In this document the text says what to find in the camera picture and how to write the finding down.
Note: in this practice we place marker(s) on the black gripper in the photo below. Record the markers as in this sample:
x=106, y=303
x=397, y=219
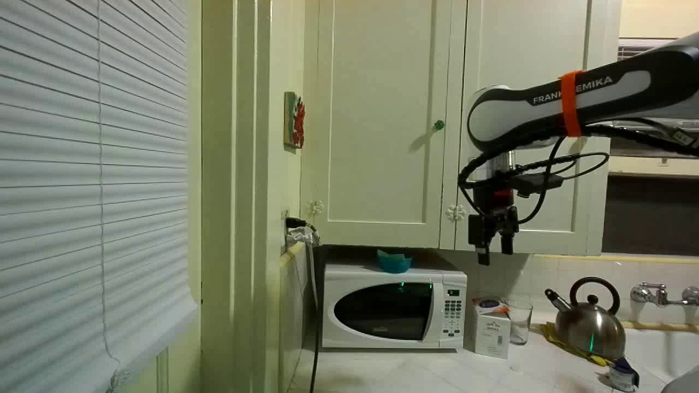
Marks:
x=495, y=215

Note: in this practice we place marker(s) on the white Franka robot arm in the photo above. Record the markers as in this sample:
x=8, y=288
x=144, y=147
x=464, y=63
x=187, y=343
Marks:
x=539, y=110

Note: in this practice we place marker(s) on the white flower door latch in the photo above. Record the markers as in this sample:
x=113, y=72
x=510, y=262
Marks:
x=455, y=212
x=314, y=208

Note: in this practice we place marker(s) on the white upper cabinet doors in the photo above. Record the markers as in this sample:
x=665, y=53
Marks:
x=458, y=72

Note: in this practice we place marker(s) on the clear drinking glass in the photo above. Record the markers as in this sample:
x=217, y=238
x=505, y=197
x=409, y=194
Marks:
x=520, y=323

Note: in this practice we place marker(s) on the teal bowl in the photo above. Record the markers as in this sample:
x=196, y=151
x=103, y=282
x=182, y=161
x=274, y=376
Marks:
x=394, y=260

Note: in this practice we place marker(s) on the yellow cloth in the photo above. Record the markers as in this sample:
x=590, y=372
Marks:
x=559, y=342

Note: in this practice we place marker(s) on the white microwave oven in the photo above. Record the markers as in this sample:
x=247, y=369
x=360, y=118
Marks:
x=394, y=309

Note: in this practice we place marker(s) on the chrome sink faucet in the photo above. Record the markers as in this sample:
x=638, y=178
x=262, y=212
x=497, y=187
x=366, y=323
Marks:
x=659, y=292

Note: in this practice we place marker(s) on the blue white small packet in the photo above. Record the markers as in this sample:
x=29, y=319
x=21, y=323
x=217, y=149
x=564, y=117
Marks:
x=621, y=373

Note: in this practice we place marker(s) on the grey slatted window blind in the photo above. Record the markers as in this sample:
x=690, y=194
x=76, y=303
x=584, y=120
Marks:
x=641, y=47

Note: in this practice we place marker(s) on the white wide window blind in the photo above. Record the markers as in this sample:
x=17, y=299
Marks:
x=88, y=181

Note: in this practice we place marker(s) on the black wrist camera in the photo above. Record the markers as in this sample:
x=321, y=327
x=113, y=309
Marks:
x=539, y=180

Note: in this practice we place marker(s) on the wall outlet with plugs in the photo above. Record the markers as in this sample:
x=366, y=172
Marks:
x=299, y=232

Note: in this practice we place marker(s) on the red patterned wall picture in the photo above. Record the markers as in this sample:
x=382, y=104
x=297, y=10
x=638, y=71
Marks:
x=293, y=120

